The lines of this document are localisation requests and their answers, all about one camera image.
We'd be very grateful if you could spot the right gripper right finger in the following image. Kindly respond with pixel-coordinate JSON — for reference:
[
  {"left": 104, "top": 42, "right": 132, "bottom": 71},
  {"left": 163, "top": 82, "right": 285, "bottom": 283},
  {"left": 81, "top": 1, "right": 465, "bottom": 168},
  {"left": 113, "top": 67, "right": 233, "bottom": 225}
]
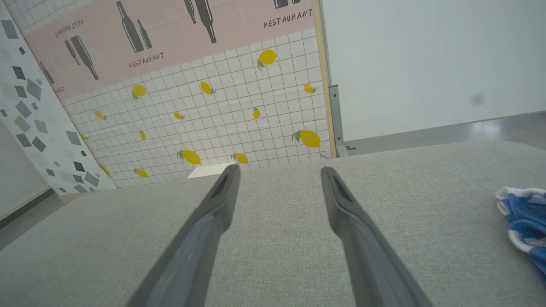
[{"left": 321, "top": 166, "right": 433, "bottom": 307}]

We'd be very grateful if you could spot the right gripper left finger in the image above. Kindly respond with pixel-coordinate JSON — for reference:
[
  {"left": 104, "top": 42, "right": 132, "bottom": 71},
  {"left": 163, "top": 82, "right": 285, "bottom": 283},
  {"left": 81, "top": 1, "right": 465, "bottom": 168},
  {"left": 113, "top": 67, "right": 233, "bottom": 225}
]
[{"left": 126, "top": 164, "right": 241, "bottom": 307}]

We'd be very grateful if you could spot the blue garment with white trim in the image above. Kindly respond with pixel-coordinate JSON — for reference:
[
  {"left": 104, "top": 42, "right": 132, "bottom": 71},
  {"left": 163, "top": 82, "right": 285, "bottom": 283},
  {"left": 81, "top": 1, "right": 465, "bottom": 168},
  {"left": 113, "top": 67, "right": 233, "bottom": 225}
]
[{"left": 495, "top": 186, "right": 546, "bottom": 286}]

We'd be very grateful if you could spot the grey fabric sofa cushion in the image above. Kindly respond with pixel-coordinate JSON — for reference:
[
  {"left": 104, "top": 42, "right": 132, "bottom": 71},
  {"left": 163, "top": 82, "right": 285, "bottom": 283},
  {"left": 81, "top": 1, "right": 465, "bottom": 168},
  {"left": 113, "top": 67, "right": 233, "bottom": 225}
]
[{"left": 0, "top": 141, "right": 546, "bottom": 307}]

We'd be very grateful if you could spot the white box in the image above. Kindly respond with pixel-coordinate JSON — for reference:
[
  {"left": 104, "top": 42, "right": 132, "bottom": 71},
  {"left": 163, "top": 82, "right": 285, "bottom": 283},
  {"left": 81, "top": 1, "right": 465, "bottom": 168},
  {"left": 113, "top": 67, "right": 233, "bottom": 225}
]
[{"left": 187, "top": 163, "right": 239, "bottom": 180}]

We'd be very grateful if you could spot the lemon print partition panel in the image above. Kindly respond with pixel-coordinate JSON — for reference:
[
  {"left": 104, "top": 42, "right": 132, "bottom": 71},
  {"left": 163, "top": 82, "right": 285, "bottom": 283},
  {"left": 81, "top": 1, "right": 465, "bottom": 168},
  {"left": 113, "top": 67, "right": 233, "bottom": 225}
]
[{"left": 4, "top": 0, "right": 337, "bottom": 188}]

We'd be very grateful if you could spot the grey metal panel stand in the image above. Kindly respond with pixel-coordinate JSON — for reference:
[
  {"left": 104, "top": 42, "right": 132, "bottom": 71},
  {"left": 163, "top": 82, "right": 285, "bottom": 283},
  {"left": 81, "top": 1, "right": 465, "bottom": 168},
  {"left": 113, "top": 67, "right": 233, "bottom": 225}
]
[{"left": 328, "top": 84, "right": 357, "bottom": 159}]

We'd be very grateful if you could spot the terrazzo print partition panel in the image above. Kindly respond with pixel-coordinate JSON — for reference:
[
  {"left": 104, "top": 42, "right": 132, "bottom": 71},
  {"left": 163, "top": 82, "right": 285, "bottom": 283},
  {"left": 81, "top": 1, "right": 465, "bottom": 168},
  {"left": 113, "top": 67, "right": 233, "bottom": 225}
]
[{"left": 0, "top": 2, "right": 116, "bottom": 195}]

